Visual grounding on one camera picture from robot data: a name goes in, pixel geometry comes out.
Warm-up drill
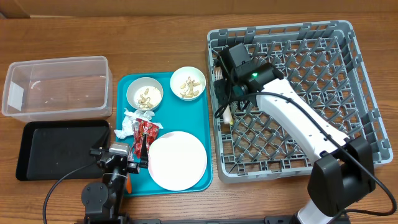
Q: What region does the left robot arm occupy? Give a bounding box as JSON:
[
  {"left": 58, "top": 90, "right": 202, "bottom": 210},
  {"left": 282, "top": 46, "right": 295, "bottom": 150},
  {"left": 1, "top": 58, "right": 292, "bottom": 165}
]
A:
[{"left": 81, "top": 133, "right": 149, "bottom": 224}]

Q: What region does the teal plastic tray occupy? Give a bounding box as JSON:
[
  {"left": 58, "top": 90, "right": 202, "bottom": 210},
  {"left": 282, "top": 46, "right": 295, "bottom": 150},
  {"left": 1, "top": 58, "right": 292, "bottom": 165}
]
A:
[{"left": 115, "top": 72, "right": 213, "bottom": 193}]

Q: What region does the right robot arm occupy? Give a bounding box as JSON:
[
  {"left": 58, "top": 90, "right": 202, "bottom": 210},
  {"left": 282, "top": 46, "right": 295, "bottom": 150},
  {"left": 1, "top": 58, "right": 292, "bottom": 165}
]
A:
[{"left": 214, "top": 62, "right": 376, "bottom": 223}]

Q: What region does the pink round plate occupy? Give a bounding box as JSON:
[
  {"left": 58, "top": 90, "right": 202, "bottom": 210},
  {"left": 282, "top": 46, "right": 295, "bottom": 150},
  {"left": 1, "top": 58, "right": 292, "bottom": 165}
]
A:
[{"left": 148, "top": 131, "right": 207, "bottom": 191}]

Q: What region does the white plastic fork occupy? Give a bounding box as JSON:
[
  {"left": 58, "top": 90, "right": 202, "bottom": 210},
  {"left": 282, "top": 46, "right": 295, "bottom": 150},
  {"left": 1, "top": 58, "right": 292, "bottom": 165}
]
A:
[{"left": 214, "top": 67, "right": 223, "bottom": 81}]

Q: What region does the clear plastic bin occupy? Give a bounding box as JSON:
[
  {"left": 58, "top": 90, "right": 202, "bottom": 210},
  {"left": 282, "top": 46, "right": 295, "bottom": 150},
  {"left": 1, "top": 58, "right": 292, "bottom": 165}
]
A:
[{"left": 1, "top": 56, "right": 113, "bottom": 123}]

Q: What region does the yellow plastic spoon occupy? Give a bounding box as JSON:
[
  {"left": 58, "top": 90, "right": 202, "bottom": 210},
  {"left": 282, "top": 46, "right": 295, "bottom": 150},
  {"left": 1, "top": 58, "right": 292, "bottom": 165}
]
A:
[{"left": 223, "top": 105, "right": 233, "bottom": 126}]

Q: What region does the red snack wrapper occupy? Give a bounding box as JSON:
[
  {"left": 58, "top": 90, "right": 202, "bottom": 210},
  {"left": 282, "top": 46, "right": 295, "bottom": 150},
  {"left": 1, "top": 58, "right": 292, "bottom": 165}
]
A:
[{"left": 133, "top": 118, "right": 160, "bottom": 159}]

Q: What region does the white bowl with peanuts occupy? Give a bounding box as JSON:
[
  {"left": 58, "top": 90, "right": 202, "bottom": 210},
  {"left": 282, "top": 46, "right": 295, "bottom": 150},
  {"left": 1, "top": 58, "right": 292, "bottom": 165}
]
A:
[{"left": 170, "top": 67, "right": 206, "bottom": 101}]

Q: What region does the black plastic tray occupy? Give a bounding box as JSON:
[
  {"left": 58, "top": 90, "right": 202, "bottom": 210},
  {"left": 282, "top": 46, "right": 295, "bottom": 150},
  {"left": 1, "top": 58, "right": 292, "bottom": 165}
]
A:
[{"left": 16, "top": 119, "right": 110, "bottom": 181}]

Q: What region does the grey dishwasher rack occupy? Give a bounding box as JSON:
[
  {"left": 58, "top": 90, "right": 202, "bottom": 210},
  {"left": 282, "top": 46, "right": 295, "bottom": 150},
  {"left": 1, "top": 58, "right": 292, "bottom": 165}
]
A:
[{"left": 207, "top": 20, "right": 393, "bottom": 184}]

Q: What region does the orange carrot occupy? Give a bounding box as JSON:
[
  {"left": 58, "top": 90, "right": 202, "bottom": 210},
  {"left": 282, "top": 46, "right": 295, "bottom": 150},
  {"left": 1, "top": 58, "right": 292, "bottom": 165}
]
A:
[{"left": 126, "top": 174, "right": 132, "bottom": 194}]

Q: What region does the white napkin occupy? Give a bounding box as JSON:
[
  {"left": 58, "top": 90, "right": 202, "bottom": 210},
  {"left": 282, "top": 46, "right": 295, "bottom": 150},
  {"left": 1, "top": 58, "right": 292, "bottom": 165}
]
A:
[{"left": 114, "top": 108, "right": 155, "bottom": 139}]

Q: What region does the grey bowl with food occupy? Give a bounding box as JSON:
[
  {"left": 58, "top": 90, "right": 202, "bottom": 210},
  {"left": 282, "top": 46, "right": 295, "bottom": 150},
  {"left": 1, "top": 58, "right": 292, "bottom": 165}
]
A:
[{"left": 126, "top": 77, "right": 164, "bottom": 111}]

